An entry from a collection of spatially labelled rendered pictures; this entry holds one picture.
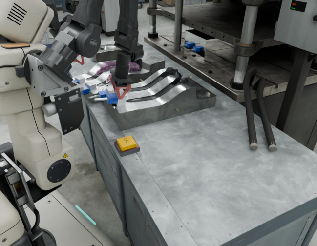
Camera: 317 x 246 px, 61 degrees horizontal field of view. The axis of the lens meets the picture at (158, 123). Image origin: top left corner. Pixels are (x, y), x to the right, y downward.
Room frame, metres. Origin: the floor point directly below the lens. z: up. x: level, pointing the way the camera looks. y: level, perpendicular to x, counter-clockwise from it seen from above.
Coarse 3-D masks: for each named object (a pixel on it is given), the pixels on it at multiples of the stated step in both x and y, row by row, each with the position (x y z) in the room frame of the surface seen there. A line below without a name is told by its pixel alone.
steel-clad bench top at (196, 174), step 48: (144, 48) 2.11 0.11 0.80; (144, 144) 0.87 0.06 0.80; (192, 144) 0.87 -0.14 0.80; (240, 144) 0.87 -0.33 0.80; (288, 144) 0.87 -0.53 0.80; (144, 192) 0.61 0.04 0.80; (192, 192) 0.62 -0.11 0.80; (240, 192) 0.62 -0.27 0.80; (288, 192) 0.62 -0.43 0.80; (192, 240) 0.44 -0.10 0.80
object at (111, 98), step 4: (116, 92) 1.04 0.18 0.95; (120, 92) 1.05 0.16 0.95; (108, 96) 1.02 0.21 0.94; (112, 96) 1.03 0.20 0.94; (116, 96) 1.03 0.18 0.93; (124, 96) 1.03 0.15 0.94; (96, 100) 0.99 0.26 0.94; (100, 100) 1.00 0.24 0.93; (104, 100) 1.01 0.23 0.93; (108, 100) 1.00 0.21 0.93; (112, 100) 1.01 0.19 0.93; (116, 100) 1.02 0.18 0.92; (120, 100) 1.02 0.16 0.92; (124, 100) 1.03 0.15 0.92; (116, 104) 1.03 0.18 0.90; (120, 104) 1.03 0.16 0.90; (124, 104) 1.03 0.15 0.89
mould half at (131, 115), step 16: (192, 80) 1.37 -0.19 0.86; (128, 96) 1.12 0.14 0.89; (144, 96) 1.13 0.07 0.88; (176, 96) 1.09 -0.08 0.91; (192, 96) 1.12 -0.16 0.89; (208, 96) 1.18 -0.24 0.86; (112, 112) 1.06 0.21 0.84; (128, 112) 0.98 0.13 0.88; (144, 112) 1.01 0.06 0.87; (160, 112) 1.05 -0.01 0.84; (176, 112) 1.09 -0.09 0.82; (128, 128) 0.98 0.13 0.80
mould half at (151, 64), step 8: (144, 56) 1.61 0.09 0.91; (152, 56) 1.61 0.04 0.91; (96, 64) 1.52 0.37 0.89; (144, 64) 1.51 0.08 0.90; (152, 64) 1.48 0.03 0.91; (160, 64) 1.53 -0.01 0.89; (88, 72) 1.48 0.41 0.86; (104, 72) 1.43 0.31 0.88; (136, 72) 1.43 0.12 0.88; (144, 72) 1.45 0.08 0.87; (152, 72) 1.48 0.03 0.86; (96, 80) 1.38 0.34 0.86; (104, 80) 1.36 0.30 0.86; (136, 80) 1.40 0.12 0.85; (144, 80) 1.44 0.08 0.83; (88, 96) 1.25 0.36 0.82
